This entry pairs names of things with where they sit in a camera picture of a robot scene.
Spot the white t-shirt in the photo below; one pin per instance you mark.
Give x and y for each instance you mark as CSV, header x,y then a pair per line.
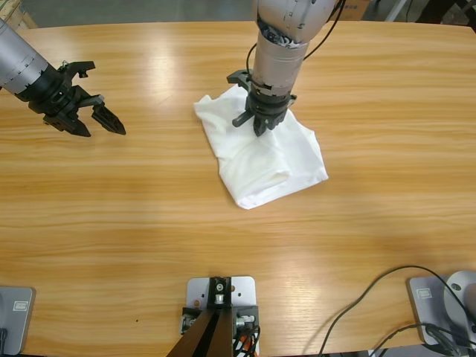
x,y
267,167

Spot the cardboard box with AUX print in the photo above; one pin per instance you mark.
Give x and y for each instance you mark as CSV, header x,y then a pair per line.
x,y
355,11

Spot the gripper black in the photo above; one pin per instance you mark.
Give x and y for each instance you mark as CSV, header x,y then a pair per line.
x,y
56,96
271,108

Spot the black side bracket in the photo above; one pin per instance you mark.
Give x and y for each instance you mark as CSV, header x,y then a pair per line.
x,y
189,316
251,312

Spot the grey metal frame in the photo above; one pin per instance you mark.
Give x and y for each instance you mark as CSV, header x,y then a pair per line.
x,y
396,11

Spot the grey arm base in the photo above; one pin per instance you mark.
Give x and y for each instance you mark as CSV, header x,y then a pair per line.
x,y
427,312
18,327

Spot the black post clamp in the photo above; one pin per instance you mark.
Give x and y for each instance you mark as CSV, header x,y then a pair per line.
x,y
225,301

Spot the wooden crate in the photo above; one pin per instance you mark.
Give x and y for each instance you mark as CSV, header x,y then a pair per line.
x,y
15,11

